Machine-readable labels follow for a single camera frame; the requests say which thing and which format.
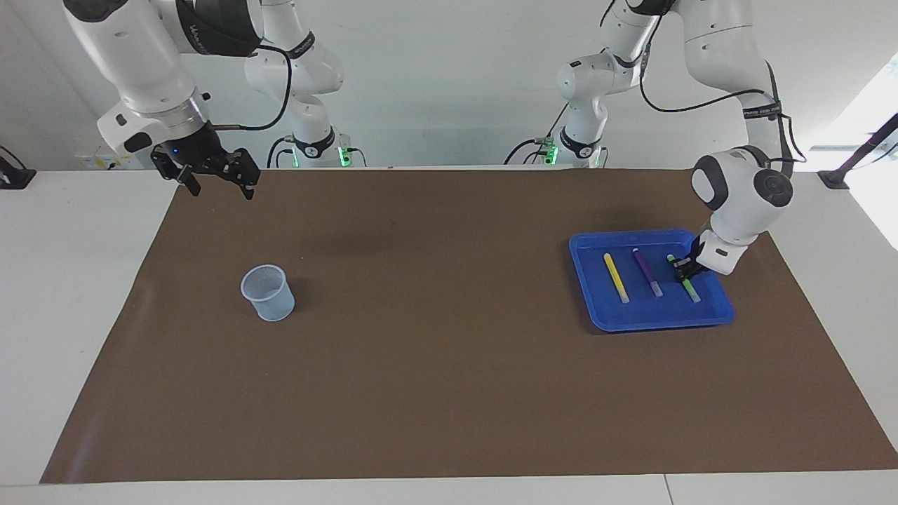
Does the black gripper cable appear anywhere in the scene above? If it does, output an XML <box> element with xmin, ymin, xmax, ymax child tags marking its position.
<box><xmin>210</xmin><ymin>42</ymin><xmax>292</xmax><ymax>133</ymax></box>
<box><xmin>602</xmin><ymin>0</ymin><xmax>807</xmax><ymax>166</ymax></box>

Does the black desk mount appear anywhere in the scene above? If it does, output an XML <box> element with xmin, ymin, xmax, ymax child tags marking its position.
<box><xmin>0</xmin><ymin>145</ymin><xmax>37</xmax><ymax>190</ymax></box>

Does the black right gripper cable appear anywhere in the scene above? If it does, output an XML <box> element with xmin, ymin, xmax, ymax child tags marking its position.
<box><xmin>210</xmin><ymin>42</ymin><xmax>292</xmax><ymax>133</ymax></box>

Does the black base cable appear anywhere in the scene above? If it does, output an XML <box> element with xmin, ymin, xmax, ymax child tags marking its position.
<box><xmin>504</xmin><ymin>104</ymin><xmax>570</xmax><ymax>166</ymax></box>
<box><xmin>267</xmin><ymin>135</ymin><xmax>295</xmax><ymax>169</ymax></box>

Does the black clamp stand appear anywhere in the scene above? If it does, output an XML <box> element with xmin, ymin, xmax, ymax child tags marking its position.
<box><xmin>817</xmin><ymin>112</ymin><xmax>898</xmax><ymax>190</ymax></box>

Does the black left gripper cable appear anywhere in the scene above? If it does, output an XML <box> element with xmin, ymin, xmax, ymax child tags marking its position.
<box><xmin>602</xmin><ymin>0</ymin><xmax>807</xmax><ymax>166</ymax></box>

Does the purple marker pen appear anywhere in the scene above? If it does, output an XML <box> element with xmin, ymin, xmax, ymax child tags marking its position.
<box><xmin>632</xmin><ymin>248</ymin><xmax>664</xmax><ymax>298</ymax></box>

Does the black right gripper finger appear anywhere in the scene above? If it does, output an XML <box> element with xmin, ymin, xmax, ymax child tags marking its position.
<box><xmin>214</xmin><ymin>147</ymin><xmax>262</xmax><ymax>201</ymax></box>
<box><xmin>152</xmin><ymin>151</ymin><xmax>201</xmax><ymax>197</ymax></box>

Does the blue plastic tray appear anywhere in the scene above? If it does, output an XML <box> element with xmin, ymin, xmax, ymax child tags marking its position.
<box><xmin>568</xmin><ymin>229</ymin><xmax>736</xmax><ymax>333</ymax></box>

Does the yellow marker pen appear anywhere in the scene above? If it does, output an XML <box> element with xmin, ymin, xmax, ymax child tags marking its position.
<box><xmin>603</xmin><ymin>253</ymin><xmax>630</xmax><ymax>304</ymax></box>

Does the brown table mat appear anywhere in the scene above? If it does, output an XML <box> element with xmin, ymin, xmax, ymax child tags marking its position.
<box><xmin>40</xmin><ymin>167</ymin><xmax>898</xmax><ymax>485</ymax></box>

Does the green marker pen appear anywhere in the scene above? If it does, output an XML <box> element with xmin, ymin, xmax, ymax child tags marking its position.
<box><xmin>666</xmin><ymin>254</ymin><xmax>702</xmax><ymax>304</ymax></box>

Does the white wall socket box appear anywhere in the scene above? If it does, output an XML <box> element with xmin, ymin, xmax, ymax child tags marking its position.
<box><xmin>76</xmin><ymin>137</ymin><xmax>152</xmax><ymax>170</ymax></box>

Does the translucent plastic cup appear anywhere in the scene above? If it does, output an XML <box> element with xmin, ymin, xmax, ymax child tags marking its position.
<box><xmin>241</xmin><ymin>264</ymin><xmax>296</xmax><ymax>323</ymax></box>

